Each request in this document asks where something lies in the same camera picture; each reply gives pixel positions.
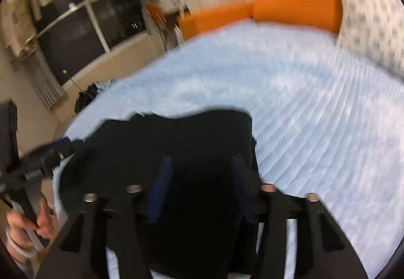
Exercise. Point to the black camera box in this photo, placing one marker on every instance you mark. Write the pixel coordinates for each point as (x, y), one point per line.
(9, 147)

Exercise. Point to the orange chair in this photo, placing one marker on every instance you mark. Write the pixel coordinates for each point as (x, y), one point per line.
(164, 26)

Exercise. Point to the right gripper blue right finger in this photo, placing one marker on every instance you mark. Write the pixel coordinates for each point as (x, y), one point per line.
(249, 187)

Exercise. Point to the person left hand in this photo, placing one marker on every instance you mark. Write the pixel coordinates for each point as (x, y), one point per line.
(18, 242)

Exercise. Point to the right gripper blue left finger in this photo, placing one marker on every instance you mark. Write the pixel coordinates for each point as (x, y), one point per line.
(158, 191)

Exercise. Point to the black jacket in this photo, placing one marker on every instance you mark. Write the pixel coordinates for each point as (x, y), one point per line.
(201, 232)

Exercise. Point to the light blue quilted bedspread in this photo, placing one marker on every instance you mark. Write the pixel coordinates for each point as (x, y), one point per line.
(326, 120)

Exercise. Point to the white floral pillow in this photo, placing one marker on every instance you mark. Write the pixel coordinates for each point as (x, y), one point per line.
(374, 29)

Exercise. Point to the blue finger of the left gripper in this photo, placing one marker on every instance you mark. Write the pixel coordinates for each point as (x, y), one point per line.
(63, 147)

